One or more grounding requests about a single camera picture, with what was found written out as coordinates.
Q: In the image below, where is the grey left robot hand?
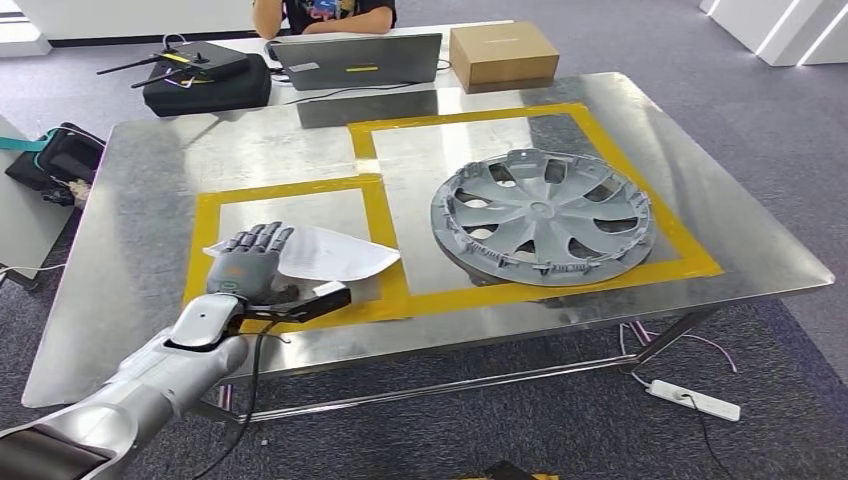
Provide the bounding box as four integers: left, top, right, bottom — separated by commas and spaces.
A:
205, 221, 301, 307

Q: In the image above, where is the white curved plastic part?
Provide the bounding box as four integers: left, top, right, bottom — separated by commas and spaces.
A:
201, 225, 403, 284

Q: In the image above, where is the stainless steel workbench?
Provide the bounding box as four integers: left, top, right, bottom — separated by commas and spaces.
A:
21, 71, 836, 425

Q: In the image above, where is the black carrying case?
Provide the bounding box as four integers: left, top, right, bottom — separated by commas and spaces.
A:
142, 52, 273, 119

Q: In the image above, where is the white side table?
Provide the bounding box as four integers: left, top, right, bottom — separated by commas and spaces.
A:
0, 115, 75, 289

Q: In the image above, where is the grey laptop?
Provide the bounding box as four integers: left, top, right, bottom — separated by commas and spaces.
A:
271, 33, 444, 92

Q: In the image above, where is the person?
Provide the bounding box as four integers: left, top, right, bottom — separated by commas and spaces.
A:
251, 0, 399, 40

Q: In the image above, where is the grey plastic hubcap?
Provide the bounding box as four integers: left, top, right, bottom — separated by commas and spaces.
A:
430, 148, 658, 288

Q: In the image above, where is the brown cardboard box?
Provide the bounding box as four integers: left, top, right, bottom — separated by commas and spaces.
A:
449, 21, 561, 94

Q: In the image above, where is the yellow floor tape square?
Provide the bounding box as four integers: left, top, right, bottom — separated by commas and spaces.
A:
457, 470, 561, 480

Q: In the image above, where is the white power strip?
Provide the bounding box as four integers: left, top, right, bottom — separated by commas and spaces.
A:
645, 378, 742, 423

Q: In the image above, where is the white plinth with light strip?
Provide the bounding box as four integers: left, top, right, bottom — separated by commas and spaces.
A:
798, 0, 848, 68
698, 0, 800, 68

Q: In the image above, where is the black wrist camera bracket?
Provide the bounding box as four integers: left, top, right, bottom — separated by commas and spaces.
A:
228, 288, 354, 327

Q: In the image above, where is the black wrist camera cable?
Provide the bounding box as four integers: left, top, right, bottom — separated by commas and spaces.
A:
190, 316, 293, 480

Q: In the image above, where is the black bag teal strap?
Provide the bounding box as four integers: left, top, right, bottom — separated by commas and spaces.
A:
0, 122, 107, 208

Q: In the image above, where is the long white cable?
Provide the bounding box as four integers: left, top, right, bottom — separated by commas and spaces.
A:
619, 321, 738, 392

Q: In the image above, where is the large yellow tape frame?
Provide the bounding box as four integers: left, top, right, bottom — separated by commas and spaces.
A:
346, 101, 725, 314

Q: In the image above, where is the long black cable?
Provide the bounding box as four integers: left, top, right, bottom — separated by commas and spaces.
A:
682, 394, 725, 480

